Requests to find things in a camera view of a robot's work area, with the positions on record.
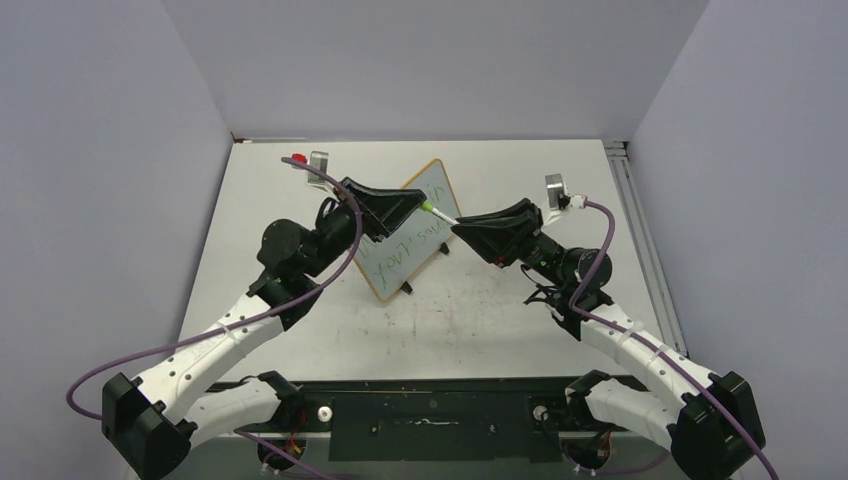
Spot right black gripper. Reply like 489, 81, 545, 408
451, 199, 570, 290

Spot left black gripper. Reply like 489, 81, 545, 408
303, 179, 428, 279

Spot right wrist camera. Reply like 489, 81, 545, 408
543, 174, 587, 226

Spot yellow framed whiteboard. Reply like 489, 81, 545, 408
354, 159, 461, 302

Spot white green marker pen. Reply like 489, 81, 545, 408
431, 208, 458, 226

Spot aluminium rail frame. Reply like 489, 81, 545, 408
603, 141, 689, 357

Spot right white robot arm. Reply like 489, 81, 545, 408
450, 197, 778, 479

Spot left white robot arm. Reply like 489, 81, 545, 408
101, 178, 427, 479

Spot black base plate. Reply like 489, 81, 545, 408
246, 376, 606, 463

